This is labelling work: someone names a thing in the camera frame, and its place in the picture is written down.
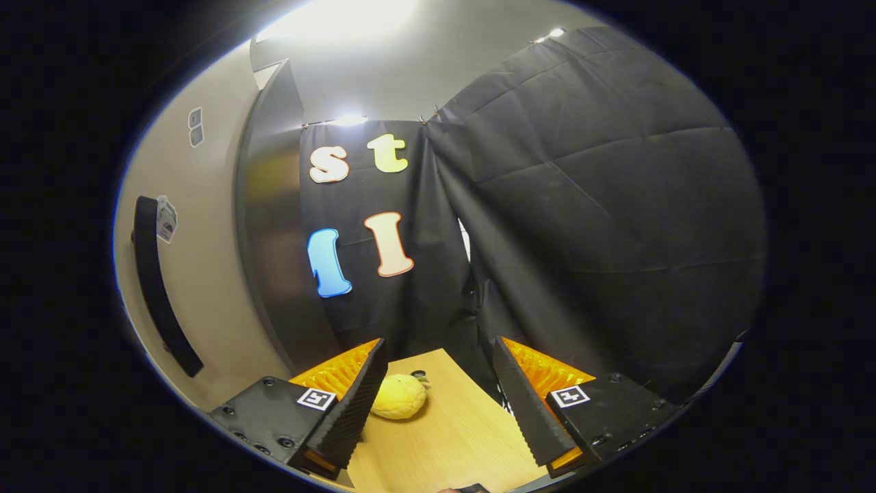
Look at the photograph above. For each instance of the black backdrop cloth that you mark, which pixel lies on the black backdrop cloth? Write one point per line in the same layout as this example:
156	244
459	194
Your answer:
602	226
424	294

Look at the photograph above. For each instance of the ceiling light panel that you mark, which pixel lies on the ceiling light panel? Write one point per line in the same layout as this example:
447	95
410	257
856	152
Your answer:
342	17
556	32

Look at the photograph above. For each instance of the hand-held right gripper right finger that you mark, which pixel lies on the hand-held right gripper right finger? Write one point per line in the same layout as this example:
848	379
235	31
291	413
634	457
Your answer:
523	404

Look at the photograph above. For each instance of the yellow plush fruit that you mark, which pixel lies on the yellow plush fruit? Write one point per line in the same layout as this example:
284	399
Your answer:
398	397

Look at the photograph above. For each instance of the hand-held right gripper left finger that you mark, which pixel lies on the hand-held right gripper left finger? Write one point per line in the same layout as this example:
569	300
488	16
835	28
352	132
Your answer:
356	404

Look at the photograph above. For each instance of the white and grey shoe cabinet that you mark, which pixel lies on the white and grey shoe cabinet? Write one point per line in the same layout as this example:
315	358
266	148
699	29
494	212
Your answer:
274	219

